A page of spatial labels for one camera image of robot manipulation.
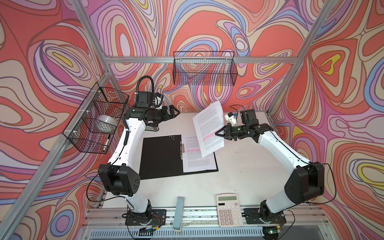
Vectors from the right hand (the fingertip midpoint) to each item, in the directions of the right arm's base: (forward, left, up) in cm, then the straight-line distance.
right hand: (217, 136), depth 79 cm
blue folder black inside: (+2, +34, -23) cm, 41 cm away
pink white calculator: (-31, -4, -19) cm, 37 cm away
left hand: (+10, +23, +9) cm, 27 cm away
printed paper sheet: (-2, +14, -20) cm, 25 cm away
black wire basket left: (+2, +62, +10) cm, 63 cm away
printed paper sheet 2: (+10, +5, 0) cm, 11 cm away
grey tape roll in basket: (+5, +56, +11) cm, 57 cm away
